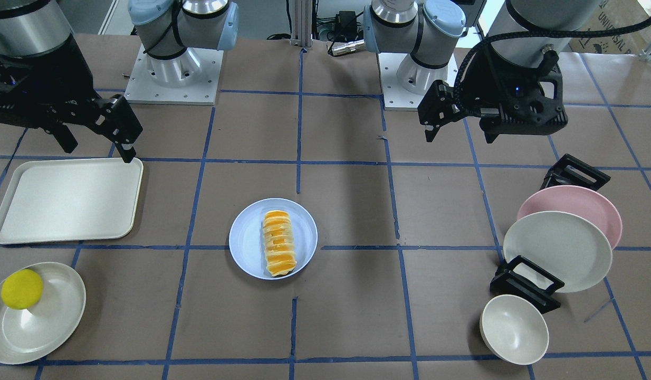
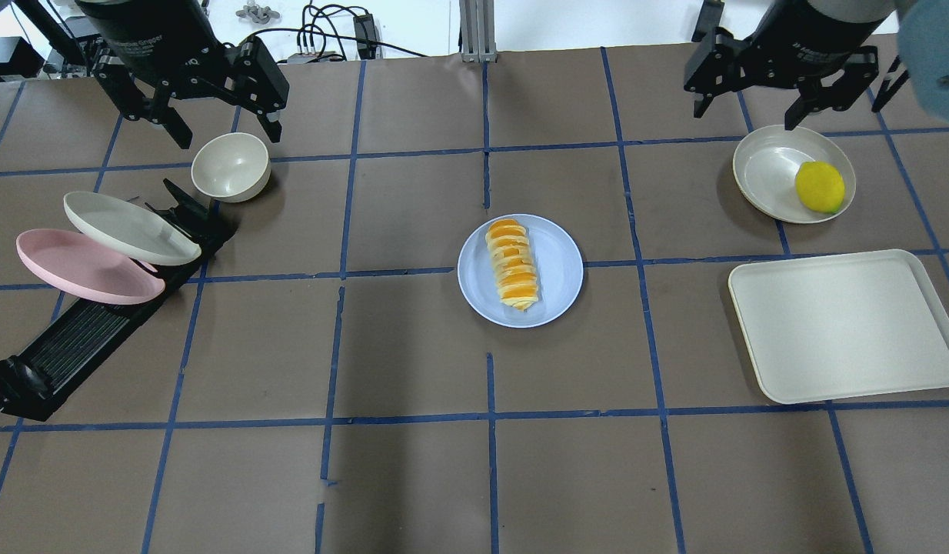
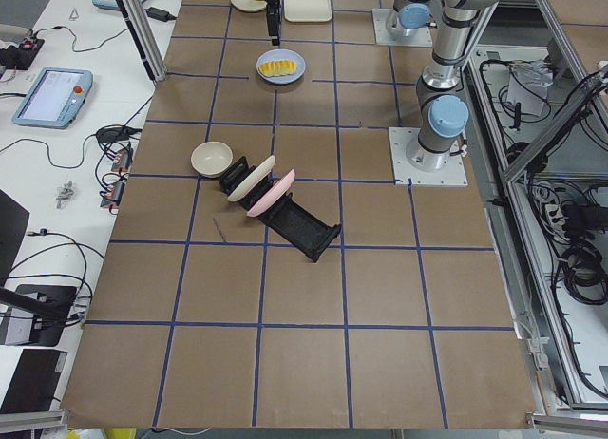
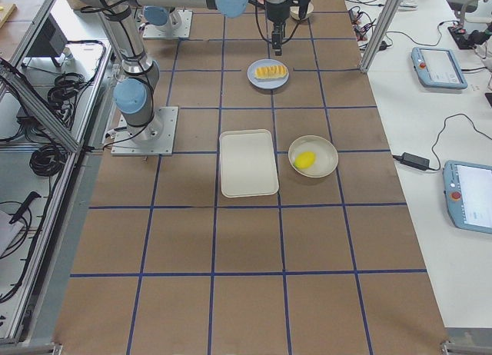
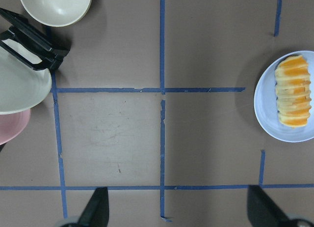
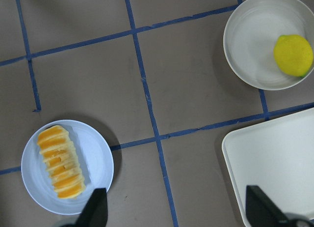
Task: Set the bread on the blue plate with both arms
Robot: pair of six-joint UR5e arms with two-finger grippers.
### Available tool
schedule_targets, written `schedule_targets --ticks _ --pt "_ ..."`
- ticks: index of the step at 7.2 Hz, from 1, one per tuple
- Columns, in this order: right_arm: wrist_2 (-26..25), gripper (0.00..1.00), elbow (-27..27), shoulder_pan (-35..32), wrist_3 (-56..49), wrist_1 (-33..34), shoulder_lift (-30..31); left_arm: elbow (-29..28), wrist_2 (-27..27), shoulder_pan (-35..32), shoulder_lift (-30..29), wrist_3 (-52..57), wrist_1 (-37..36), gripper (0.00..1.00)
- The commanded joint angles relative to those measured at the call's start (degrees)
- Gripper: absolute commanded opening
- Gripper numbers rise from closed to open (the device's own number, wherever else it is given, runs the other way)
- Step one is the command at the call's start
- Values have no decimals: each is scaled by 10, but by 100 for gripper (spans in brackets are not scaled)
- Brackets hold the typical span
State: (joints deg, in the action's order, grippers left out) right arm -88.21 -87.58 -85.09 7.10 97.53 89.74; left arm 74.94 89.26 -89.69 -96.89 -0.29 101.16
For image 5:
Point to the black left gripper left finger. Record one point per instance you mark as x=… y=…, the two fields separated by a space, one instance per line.
x=96 y=212

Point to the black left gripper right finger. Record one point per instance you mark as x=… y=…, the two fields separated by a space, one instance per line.
x=262 y=211

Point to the blue plate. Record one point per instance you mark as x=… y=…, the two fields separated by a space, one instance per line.
x=265 y=103

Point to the striped bread loaf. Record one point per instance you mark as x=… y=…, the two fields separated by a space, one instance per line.
x=292 y=91

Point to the pink plate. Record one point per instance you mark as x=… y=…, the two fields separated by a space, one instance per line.
x=11 y=125

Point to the cream plate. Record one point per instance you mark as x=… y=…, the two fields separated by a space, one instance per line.
x=21 y=87

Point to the black plate rack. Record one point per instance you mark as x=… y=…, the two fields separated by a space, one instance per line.
x=34 y=41

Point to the cream bowl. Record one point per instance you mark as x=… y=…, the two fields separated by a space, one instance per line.
x=57 y=13

